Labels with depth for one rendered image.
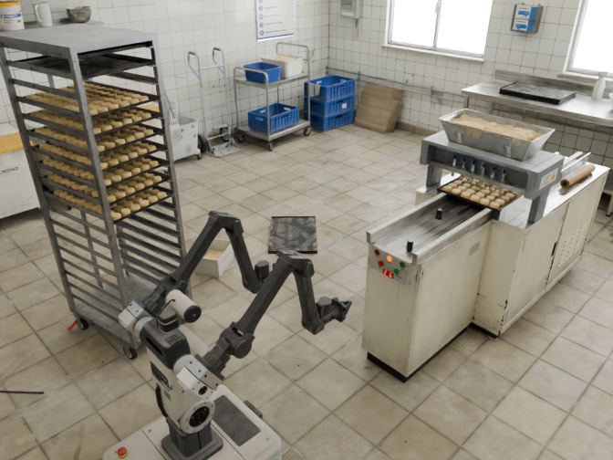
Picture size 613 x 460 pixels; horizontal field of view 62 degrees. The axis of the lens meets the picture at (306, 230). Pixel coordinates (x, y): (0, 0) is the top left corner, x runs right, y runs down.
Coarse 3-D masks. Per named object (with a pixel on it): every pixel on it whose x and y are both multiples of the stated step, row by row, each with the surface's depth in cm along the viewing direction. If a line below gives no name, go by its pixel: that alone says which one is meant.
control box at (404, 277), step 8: (376, 248) 263; (384, 248) 262; (376, 256) 266; (384, 256) 261; (392, 256) 257; (400, 256) 255; (376, 264) 267; (384, 264) 263; (392, 264) 259; (408, 264) 251; (392, 272) 261; (400, 272) 256; (408, 272) 253; (400, 280) 258; (408, 280) 255
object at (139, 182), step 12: (60, 180) 283; (72, 180) 286; (132, 180) 286; (144, 180) 284; (156, 180) 284; (84, 192) 274; (96, 192) 269; (108, 192) 273; (120, 192) 269; (132, 192) 272
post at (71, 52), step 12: (72, 48) 219; (72, 60) 220; (72, 72) 223; (84, 96) 229; (84, 108) 231; (84, 120) 233; (84, 132) 237; (96, 156) 243; (96, 168) 245; (96, 180) 248; (108, 204) 256; (108, 216) 258; (108, 228) 261; (120, 264) 274; (120, 276) 276; (120, 288) 280; (132, 336) 296; (132, 348) 301
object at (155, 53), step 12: (156, 36) 252; (156, 48) 254; (156, 60) 256; (156, 72) 259; (168, 120) 273; (168, 132) 276; (168, 144) 278; (168, 156) 281; (168, 168) 286; (180, 216) 301; (180, 228) 304; (180, 240) 308; (180, 252) 313; (192, 300) 332
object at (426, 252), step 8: (568, 160) 352; (576, 160) 361; (480, 216) 279; (488, 216) 288; (464, 224) 272; (472, 224) 275; (480, 224) 283; (448, 232) 264; (456, 232) 265; (464, 232) 273; (440, 240) 257; (448, 240) 262; (424, 248) 250; (432, 248) 253; (440, 248) 259; (416, 256) 244; (424, 256) 250; (416, 264) 247
